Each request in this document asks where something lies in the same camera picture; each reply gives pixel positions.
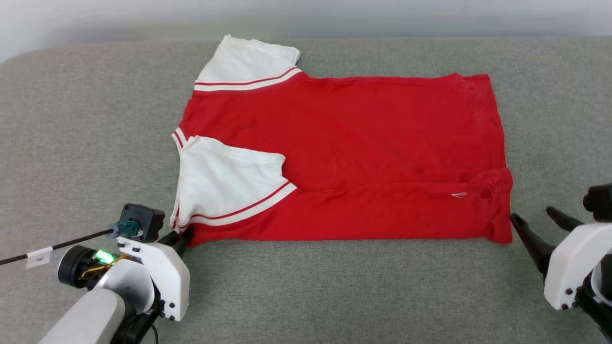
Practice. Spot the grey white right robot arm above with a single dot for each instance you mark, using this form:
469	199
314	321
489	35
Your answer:
602	310

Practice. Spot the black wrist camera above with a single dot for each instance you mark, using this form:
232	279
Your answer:
143	219
600	200

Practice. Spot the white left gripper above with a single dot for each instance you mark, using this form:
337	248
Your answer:
167	277

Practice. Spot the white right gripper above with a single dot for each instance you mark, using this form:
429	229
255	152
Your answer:
569	267

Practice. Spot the red and white shirt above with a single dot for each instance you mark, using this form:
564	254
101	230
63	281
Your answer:
358	143

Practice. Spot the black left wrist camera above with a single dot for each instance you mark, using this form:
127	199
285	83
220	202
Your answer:
143	219

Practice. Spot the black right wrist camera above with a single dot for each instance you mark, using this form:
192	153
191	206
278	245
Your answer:
600	200

